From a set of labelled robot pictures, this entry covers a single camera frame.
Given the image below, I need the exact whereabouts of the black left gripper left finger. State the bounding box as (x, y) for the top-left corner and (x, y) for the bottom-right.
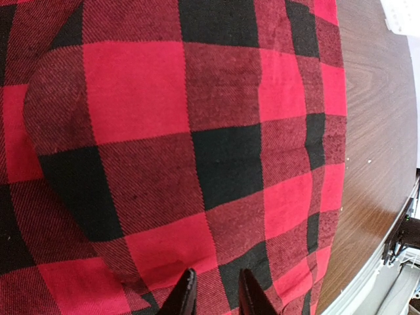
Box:
(159, 268), (197, 315)

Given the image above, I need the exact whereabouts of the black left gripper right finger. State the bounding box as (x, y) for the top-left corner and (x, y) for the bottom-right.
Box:
(238, 269), (277, 315)

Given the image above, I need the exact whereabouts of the red black plaid shirt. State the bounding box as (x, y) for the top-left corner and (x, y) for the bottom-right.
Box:
(1, 1), (347, 314)

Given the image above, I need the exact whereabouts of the white plastic basket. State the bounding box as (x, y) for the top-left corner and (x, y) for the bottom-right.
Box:
(381, 0), (420, 37)

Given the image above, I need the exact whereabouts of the front aluminium frame rail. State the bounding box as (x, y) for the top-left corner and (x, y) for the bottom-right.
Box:
(323, 176), (419, 314)

